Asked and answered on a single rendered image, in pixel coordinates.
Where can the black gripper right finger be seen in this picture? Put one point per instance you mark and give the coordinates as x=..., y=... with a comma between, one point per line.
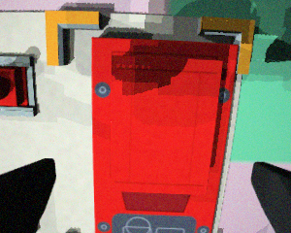
x=272, y=186

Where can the white flat base plate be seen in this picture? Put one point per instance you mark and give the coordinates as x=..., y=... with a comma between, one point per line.
x=56, y=49

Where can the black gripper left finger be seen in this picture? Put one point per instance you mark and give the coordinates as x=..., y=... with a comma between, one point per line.
x=24, y=194

